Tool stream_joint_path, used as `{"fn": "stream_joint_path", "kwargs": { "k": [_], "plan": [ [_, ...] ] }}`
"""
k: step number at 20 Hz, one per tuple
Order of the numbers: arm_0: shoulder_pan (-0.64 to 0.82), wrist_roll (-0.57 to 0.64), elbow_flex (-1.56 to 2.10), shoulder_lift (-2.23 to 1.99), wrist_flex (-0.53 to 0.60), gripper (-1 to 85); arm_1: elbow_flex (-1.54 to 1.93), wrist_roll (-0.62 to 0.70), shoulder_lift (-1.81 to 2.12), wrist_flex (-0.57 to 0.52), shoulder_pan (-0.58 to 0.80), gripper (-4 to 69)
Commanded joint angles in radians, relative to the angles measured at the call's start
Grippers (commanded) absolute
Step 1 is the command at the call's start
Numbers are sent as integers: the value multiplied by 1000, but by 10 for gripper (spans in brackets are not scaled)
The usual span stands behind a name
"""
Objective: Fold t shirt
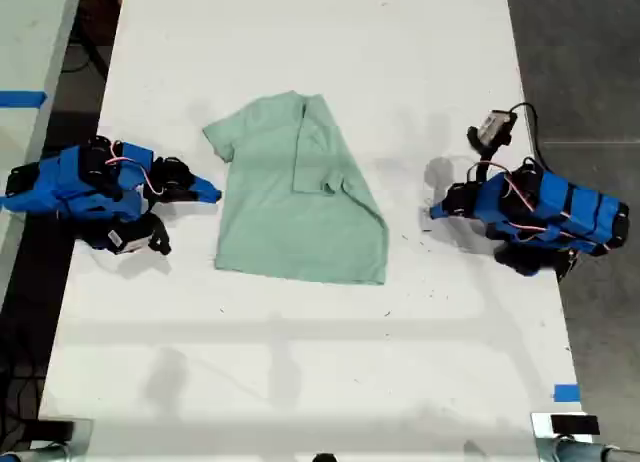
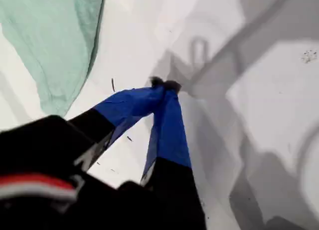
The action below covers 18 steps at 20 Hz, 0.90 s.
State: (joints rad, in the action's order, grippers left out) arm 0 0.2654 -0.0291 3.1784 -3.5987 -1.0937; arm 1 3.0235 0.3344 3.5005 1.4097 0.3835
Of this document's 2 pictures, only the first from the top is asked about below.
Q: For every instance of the small white and black box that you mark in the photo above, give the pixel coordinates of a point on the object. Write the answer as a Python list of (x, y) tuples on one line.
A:
[(570, 424)]

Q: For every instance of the short black camera stalk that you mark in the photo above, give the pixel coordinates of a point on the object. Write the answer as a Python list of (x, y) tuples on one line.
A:
[(161, 234), (484, 163)]

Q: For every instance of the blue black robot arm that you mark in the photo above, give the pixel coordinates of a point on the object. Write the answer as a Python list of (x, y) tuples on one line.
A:
[(575, 202), (75, 182)]

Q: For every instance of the black camera box grey face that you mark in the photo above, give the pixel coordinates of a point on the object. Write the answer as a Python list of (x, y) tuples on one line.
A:
[(492, 124)]

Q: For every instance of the long blue tape strip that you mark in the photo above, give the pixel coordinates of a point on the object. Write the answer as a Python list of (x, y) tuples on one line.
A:
[(20, 99)]

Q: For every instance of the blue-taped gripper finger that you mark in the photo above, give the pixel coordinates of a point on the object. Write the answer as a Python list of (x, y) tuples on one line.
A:
[(442, 215), (200, 197), (206, 184), (442, 208)]

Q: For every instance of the short blue tape strip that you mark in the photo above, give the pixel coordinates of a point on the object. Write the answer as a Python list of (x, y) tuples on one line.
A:
[(567, 393)]

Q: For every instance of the pale green T-shirt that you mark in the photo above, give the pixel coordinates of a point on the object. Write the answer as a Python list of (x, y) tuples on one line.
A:
[(280, 207)]

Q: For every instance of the black camera box white label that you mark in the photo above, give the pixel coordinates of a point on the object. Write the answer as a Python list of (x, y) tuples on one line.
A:
[(127, 239)]

